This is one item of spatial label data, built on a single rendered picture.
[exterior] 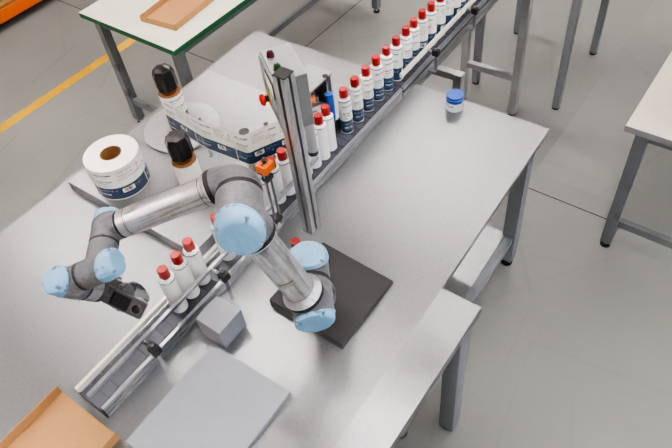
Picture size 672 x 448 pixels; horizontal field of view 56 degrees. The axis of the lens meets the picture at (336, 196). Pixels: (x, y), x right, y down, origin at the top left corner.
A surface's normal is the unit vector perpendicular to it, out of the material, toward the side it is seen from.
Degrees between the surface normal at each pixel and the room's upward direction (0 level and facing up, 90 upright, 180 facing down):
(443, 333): 0
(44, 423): 0
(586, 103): 0
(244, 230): 82
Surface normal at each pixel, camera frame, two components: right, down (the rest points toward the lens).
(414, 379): -0.09, -0.68
